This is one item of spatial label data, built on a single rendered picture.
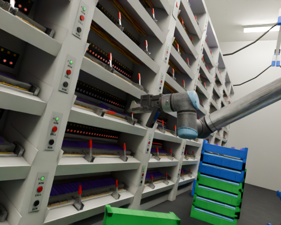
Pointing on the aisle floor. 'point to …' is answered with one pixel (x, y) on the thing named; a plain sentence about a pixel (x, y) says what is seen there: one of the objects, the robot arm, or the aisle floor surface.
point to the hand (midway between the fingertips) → (129, 111)
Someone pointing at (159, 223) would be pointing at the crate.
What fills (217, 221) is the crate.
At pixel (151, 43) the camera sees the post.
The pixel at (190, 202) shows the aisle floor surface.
